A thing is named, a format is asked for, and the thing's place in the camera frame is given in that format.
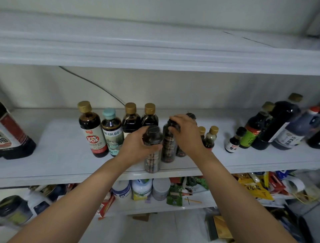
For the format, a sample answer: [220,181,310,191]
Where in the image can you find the white jar blue label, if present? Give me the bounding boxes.
[111,180,132,200]

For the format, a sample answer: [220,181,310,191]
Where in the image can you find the black-capped spice grinder bottle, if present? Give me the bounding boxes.
[142,125,164,174]
[161,119,181,163]
[175,113,197,158]

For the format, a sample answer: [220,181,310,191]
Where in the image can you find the yellow snack packet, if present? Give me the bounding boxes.
[236,175,275,201]

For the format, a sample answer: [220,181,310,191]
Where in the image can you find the person's left forearm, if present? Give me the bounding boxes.
[7,152,148,243]

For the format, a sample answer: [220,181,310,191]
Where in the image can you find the teal-capped sauce bottle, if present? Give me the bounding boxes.
[101,108,125,157]

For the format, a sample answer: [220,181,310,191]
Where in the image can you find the green seasoning packet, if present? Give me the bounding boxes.
[166,184,186,207]

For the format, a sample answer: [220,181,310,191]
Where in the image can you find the person's right hand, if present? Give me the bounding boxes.
[168,114,210,159]

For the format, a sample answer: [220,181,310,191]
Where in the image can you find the white jar green-yellow label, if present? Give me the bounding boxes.
[131,179,153,201]

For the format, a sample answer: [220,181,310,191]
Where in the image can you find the white shelf board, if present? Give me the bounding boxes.
[0,108,320,188]
[104,189,295,218]
[0,10,320,76]

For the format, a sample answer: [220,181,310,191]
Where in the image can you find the large gold-capped dark bottle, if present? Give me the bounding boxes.
[251,93,304,151]

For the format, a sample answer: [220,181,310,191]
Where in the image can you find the red and white box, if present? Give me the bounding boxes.
[97,193,116,221]

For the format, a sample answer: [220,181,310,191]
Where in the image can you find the white middle shelf board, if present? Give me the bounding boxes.
[0,108,320,188]

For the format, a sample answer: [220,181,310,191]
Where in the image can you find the person's right forearm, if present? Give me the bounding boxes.
[186,148,298,243]

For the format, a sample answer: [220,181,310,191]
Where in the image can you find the person's left hand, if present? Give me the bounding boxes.
[117,126,163,167]

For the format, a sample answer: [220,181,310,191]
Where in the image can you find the white upper shelf board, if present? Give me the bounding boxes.
[0,10,320,76]

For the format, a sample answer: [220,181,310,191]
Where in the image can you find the gold-capped dark sauce bottle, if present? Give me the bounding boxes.
[122,102,141,140]
[140,103,159,128]

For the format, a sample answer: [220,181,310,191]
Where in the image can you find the grey cable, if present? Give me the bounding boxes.
[58,66,126,106]

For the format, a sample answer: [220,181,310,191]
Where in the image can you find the plain grey-white jar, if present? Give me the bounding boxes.
[152,177,171,201]

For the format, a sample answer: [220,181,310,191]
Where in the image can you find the gold box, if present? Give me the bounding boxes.
[212,215,234,240]

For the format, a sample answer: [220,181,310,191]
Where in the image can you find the large red-capped white-label bottle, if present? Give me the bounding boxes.
[271,106,320,151]

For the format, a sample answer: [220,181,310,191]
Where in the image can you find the red packet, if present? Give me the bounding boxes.
[268,171,287,194]

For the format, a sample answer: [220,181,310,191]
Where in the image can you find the red-label soy sauce bottle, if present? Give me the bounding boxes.
[77,101,109,158]

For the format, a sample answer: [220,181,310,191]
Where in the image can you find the white lower shelf board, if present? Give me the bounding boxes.
[104,189,295,218]

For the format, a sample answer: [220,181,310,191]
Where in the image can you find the small black-capped white-label bottle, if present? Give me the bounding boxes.
[224,126,247,153]

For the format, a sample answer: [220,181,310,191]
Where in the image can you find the green-label gold-capped bottle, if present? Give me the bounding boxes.
[239,101,275,149]

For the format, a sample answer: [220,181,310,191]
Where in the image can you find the white paper roll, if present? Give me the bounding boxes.
[285,175,307,194]

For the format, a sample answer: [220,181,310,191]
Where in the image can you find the large red-label sauce jug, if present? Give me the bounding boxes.
[0,101,37,160]

